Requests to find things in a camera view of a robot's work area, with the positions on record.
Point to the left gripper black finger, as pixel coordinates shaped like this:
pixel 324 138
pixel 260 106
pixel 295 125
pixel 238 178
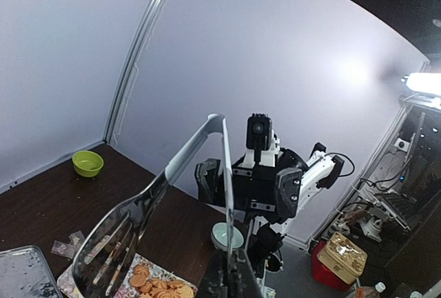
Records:
pixel 229 276

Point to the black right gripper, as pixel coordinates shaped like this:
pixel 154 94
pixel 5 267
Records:
pixel 271 192

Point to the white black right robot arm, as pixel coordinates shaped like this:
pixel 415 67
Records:
pixel 264 238

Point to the pale green ceramic bowl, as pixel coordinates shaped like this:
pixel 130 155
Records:
pixel 220 239

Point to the red and cream box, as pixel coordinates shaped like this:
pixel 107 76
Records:
pixel 338 262

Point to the lime green bowl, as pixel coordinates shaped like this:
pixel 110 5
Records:
pixel 87 163

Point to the floral rectangular tray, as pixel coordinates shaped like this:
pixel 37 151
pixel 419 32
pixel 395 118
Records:
pixel 146 279

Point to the clear printed cookie wrappers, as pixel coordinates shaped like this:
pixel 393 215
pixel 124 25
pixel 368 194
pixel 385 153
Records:
pixel 69 249

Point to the silver tin lid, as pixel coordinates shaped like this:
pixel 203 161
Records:
pixel 26 273

